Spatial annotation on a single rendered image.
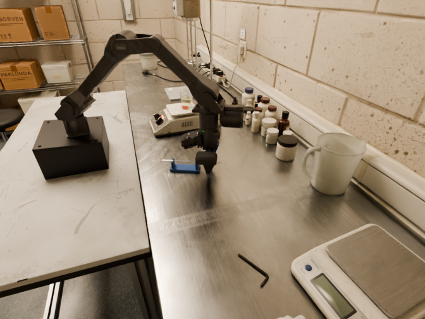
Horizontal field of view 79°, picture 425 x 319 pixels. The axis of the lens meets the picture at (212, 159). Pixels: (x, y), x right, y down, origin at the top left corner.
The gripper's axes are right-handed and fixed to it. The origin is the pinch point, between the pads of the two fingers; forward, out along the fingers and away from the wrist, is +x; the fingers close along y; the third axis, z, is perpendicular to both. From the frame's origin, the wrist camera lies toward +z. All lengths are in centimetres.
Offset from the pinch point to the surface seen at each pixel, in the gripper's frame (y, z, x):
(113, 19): -249, 131, -19
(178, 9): -72, 21, -39
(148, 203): 17.1, 15.5, 4.6
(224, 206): 16.4, -6.0, 4.6
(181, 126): -25.3, 13.9, 0.8
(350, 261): 35.1, -32.1, 0.1
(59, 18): -197, 162, -25
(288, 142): -9.2, -26.6, -2.6
